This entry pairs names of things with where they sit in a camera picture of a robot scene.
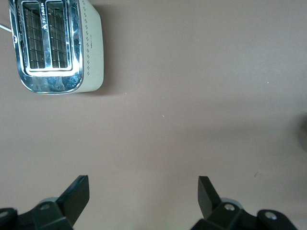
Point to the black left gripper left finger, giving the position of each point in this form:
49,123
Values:
57,210

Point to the beige chrome toaster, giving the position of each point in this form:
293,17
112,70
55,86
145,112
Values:
57,45

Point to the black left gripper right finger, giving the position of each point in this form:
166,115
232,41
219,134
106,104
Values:
230,213

